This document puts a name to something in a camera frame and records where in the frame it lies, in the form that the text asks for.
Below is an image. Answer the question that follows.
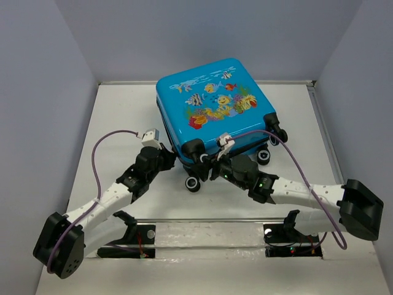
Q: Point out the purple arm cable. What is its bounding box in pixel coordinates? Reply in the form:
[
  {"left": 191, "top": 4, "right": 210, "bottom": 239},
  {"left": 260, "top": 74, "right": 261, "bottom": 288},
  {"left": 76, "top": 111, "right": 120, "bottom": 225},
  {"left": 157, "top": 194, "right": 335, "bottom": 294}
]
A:
[
  {"left": 228, "top": 129, "right": 348, "bottom": 250},
  {"left": 46, "top": 130, "right": 148, "bottom": 274}
]

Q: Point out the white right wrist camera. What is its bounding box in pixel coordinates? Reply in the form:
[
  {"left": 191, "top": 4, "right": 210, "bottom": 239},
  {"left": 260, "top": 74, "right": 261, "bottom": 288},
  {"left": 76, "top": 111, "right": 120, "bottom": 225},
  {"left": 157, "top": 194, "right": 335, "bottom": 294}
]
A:
[{"left": 216, "top": 133, "right": 235, "bottom": 160}]

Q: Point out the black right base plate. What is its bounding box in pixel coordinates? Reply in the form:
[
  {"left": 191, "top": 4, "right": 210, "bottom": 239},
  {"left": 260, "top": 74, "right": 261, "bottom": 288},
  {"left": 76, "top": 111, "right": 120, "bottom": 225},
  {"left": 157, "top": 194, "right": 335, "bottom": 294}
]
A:
[{"left": 263, "top": 224, "right": 323, "bottom": 258}]

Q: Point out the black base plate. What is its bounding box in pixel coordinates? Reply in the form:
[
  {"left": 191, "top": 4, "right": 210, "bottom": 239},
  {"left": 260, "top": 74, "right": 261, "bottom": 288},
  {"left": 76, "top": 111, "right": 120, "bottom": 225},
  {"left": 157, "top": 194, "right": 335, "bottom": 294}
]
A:
[
  {"left": 263, "top": 224, "right": 323, "bottom": 258},
  {"left": 96, "top": 224, "right": 156, "bottom": 259}
]

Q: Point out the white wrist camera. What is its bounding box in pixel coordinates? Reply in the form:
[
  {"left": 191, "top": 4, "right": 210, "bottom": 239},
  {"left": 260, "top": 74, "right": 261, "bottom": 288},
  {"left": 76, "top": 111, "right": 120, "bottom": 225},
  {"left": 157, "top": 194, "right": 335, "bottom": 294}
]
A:
[
  {"left": 216, "top": 133, "right": 235, "bottom": 160},
  {"left": 141, "top": 128, "right": 161, "bottom": 149}
]

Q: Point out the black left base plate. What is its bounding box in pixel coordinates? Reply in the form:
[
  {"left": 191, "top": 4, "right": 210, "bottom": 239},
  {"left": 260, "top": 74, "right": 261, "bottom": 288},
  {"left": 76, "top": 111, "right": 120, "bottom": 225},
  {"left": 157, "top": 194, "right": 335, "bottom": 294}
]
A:
[{"left": 96, "top": 224, "right": 156, "bottom": 259}]

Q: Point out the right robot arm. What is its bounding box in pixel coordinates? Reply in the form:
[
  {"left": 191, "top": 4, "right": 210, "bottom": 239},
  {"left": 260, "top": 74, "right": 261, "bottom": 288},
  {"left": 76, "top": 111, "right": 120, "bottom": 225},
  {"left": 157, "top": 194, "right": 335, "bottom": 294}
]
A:
[{"left": 198, "top": 154, "right": 384, "bottom": 241}]

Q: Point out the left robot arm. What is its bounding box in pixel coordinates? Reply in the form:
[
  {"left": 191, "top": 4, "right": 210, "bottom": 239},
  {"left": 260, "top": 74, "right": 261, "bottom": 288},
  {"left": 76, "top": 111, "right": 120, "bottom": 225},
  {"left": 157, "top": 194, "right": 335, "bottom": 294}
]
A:
[{"left": 33, "top": 146, "right": 176, "bottom": 279}]

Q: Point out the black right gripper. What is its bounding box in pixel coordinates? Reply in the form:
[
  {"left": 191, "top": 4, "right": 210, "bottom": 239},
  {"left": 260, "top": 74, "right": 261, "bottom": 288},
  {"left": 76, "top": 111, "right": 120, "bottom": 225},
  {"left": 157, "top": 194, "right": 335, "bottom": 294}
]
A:
[{"left": 192, "top": 147, "right": 249, "bottom": 190}]

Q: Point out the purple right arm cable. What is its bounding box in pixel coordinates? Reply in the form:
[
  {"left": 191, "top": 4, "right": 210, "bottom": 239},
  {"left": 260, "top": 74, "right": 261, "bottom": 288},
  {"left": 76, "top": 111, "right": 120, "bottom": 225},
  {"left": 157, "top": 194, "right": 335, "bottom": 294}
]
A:
[{"left": 228, "top": 129, "right": 348, "bottom": 250}]

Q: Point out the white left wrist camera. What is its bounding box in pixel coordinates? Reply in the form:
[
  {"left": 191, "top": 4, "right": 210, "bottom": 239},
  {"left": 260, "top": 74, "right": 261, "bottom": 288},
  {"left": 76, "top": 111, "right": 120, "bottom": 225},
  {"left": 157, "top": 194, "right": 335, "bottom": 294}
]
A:
[{"left": 141, "top": 128, "right": 161, "bottom": 149}]

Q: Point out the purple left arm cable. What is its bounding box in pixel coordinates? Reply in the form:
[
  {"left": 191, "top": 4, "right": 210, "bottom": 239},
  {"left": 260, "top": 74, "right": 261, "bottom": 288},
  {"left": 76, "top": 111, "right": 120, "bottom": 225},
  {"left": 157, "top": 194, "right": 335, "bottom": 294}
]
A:
[{"left": 46, "top": 130, "right": 148, "bottom": 274}]

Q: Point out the blue kids suitcase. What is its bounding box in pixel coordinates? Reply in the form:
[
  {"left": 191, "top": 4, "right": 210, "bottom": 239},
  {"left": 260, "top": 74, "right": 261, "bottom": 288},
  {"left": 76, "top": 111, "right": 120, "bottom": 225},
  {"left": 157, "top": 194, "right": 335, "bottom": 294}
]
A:
[{"left": 156, "top": 58, "right": 288, "bottom": 192}]

